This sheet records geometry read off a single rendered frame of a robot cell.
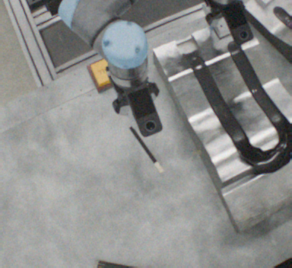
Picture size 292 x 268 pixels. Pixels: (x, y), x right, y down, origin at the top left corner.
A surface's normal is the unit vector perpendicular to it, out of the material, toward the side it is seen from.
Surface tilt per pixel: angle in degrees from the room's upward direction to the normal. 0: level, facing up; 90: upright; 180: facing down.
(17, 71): 0
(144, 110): 29
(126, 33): 0
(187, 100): 3
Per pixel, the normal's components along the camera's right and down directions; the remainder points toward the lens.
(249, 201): -0.03, -0.25
